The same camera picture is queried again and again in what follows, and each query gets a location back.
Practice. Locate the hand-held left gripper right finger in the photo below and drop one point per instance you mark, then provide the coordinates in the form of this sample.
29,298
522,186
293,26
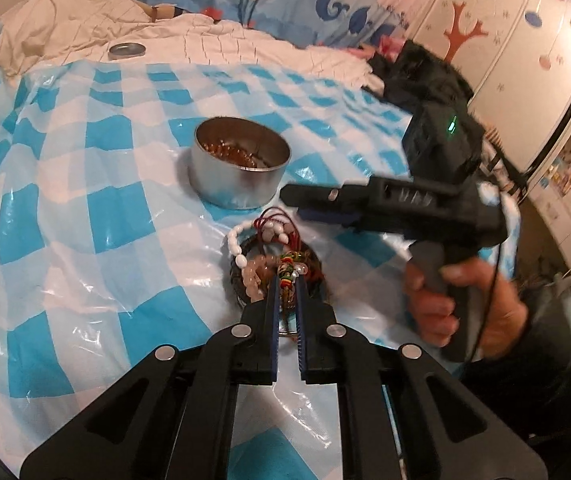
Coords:
301,325

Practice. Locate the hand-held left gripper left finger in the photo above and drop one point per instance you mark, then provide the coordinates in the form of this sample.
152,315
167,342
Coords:
274,325

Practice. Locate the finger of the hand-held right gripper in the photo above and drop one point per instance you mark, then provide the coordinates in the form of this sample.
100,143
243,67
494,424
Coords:
325,197

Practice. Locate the round metal tin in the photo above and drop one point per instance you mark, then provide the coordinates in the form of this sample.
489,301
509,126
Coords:
235,185

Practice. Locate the person's right forearm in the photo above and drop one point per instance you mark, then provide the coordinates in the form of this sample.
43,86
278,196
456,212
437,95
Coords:
535,390

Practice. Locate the person's right hand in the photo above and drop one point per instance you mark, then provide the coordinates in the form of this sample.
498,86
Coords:
500,310

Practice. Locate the black clothing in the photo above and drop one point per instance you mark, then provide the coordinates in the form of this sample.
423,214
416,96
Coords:
418,77

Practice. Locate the pink cloth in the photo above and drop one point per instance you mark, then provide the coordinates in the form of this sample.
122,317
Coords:
385,46

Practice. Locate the white wardrobe with tree sticker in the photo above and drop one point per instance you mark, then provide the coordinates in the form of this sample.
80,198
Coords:
505,35

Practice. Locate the white quilt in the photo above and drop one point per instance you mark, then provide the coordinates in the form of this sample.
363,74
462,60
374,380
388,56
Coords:
215,40

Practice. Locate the whale printed blue blanket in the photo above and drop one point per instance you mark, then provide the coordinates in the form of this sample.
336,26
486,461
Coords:
290,0

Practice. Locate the blue checked plastic tablecloth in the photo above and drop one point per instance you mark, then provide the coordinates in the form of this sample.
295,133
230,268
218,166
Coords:
90,210

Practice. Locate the round metal tin lid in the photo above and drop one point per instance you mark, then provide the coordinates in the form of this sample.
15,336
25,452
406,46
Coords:
127,50

